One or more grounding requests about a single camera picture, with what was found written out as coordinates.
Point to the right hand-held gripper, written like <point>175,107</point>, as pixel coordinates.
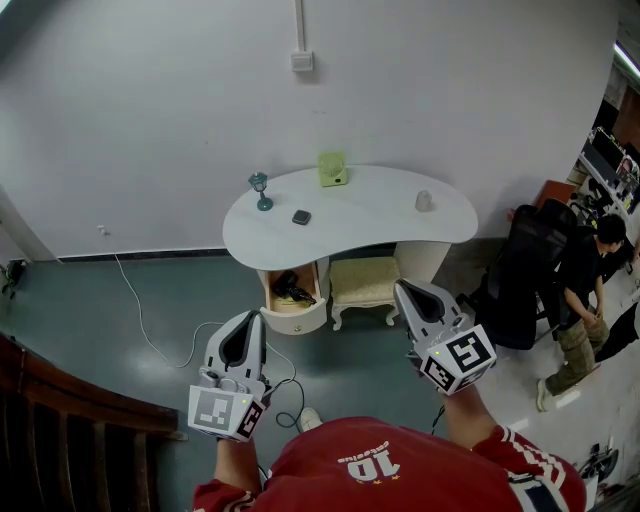
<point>460,357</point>

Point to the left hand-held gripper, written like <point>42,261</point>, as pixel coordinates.
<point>220,412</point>

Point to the cream large drawer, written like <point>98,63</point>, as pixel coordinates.
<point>295,320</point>

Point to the black hair dryer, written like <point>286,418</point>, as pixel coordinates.
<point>290,287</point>

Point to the person's right forearm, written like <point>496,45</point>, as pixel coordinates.
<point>465,420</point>

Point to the person's left forearm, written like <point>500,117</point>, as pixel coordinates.
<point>237,465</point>

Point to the cream padded stool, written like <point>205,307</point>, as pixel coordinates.
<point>362,280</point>

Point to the black office chair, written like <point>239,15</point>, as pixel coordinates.
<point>520,280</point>

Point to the person's left white shoe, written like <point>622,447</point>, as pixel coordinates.
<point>310,419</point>

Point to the small clear cup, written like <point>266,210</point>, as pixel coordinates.
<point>423,201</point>

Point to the white kidney-shaped desk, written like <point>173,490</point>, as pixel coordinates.
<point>360,220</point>

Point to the small black square case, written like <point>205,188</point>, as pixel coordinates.
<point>301,217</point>

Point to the green lantern lamp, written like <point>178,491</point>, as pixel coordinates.
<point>260,190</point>

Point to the light green desk fan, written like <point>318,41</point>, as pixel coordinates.
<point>332,170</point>

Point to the brown box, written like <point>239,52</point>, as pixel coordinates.
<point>555,194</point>

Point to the person's red jersey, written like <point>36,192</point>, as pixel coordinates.
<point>375,480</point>

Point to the dark wooden banister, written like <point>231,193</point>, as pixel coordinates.
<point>75,440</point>

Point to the black tripod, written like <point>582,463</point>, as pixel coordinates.
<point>600,462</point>

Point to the cluttered equipment shelf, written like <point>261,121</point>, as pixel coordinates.
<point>612,170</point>

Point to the black floor device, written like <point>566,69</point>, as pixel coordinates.
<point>14,275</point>

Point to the ceiling strip light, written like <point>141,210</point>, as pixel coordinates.
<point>627,57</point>

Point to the white wall box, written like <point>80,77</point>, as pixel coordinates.
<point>302,61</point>

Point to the white wall conduit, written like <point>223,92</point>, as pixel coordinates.
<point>300,25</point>

